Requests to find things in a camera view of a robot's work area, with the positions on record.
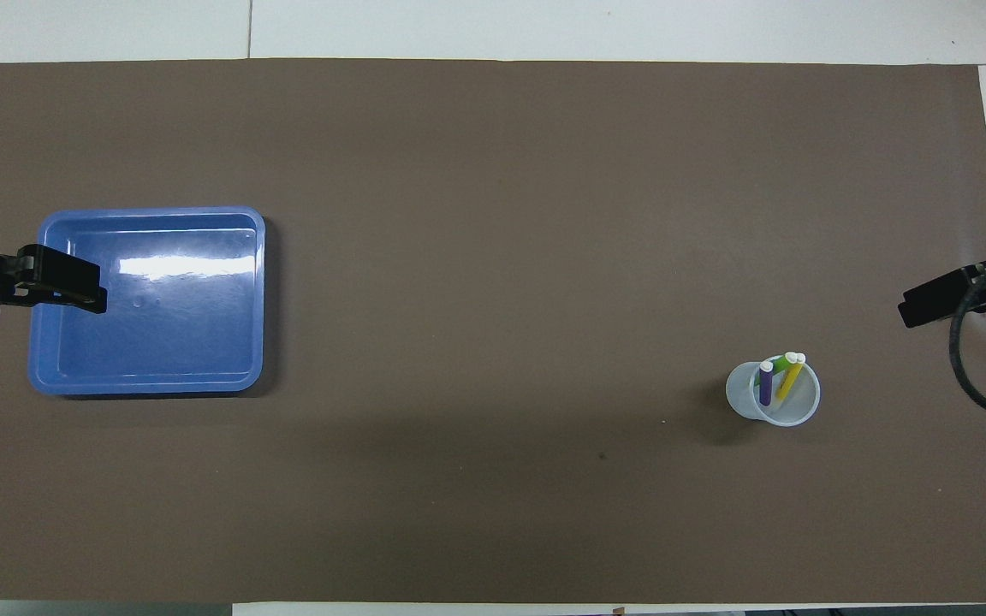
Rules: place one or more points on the green pen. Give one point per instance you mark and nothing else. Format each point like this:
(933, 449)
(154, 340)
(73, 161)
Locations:
(779, 366)

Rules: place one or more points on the brown table mat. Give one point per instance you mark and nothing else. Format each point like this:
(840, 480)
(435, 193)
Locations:
(493, 214)

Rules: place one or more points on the translucent plastic cup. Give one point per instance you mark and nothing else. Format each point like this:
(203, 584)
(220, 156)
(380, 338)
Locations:
(797, 415)

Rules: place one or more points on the blue plastic tray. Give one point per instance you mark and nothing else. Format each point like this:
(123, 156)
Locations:
(168, 325)

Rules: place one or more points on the purple pen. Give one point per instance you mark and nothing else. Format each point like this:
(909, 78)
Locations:
(765, 385)

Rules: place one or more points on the yellow pen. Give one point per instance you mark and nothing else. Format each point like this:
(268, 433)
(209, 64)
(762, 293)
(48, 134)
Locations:
(791, 376)

